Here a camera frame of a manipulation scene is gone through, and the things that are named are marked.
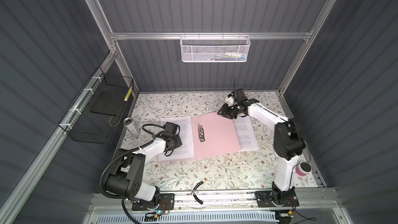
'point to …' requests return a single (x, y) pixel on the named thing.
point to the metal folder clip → (201, 132)
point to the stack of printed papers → (246, 135)
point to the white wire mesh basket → (212, 48)
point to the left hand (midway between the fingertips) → (177, 142)
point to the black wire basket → (96, 114)
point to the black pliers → (193, 192)
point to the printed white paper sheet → (186, 150)
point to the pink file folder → (213, 135)
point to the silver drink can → (129, 123)
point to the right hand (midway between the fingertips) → (220, 114)
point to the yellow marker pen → (128, 94)
